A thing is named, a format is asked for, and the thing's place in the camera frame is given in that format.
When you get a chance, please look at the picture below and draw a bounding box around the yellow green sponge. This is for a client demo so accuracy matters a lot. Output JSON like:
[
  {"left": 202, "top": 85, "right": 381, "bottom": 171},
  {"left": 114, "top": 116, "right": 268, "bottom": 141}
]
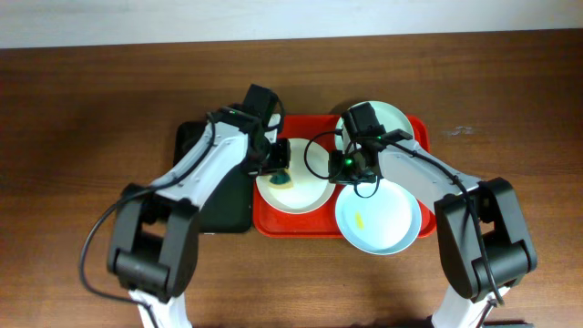
[{"left": 268, "top": 169, "right": 293, "bottom": 190}]

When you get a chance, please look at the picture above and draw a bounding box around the white plate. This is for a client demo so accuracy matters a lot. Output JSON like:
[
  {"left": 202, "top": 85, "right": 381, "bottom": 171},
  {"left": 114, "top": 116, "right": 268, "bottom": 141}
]
[{"left": 256, "top": 138, "right": 335, "bottom": 214}]

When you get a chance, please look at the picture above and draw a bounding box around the light blue plate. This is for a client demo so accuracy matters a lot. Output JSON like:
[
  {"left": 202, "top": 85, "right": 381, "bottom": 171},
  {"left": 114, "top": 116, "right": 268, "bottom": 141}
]
[{"left": 334, "top": 179, "right": 423, "bottom": 255}]

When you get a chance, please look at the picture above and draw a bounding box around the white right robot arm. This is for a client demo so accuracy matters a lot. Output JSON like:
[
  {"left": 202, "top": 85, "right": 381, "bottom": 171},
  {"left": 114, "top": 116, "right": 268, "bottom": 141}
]
[{"left": 328, "top": 129, "right": 537, "bottom": 327}]

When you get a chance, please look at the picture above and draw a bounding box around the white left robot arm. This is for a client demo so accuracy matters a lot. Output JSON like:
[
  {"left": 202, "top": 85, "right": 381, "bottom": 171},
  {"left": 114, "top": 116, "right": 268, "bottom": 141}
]
[{"left": 107, "top": 107, "right": 289, "bottom": 327}]

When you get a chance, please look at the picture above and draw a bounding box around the black plastic tray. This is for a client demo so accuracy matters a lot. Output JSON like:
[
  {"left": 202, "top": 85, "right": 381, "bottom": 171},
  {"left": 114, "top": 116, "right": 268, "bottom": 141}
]
[{"left": 173, "top": 121, "right": 254, "bottom": 234}]

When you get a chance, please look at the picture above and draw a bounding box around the red plastic tray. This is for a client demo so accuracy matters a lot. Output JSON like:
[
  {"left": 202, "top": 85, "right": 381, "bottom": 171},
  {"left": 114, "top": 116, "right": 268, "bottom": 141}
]
[{"left": 252, "top": 115, "right": 436, "bottom": 239}]

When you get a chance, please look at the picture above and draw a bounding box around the green plate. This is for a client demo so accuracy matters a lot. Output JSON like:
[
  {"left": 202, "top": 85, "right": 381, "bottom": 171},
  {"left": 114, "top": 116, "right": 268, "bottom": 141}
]
[{"left": 334, "top": 100, "right": 415, "bottom": 150}]

